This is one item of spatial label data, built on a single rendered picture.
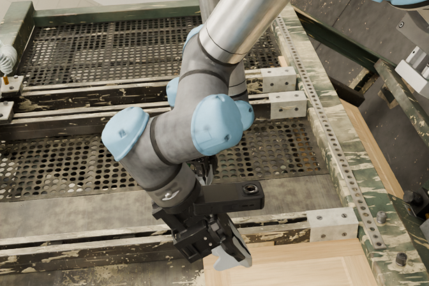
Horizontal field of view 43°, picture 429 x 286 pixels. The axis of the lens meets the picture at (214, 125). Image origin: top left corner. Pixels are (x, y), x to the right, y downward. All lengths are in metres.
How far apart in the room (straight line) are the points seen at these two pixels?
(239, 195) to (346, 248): 0.66
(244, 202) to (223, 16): 0.29
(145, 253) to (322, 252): 0.45
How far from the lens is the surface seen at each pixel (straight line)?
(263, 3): 0.71
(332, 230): 1.46
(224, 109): 0.72
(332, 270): 1.42
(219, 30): 0.75
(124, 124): 0.77
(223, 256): 0.93
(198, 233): 0.87
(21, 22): 2.59
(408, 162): 2.83
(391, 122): 3.04
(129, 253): 1.44
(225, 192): 0.87
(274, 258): 1.43
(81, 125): 1.90
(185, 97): 0.75
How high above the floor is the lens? 1.84
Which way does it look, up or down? 21 degrees down
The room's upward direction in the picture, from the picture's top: 66 degrees counter-clockwise
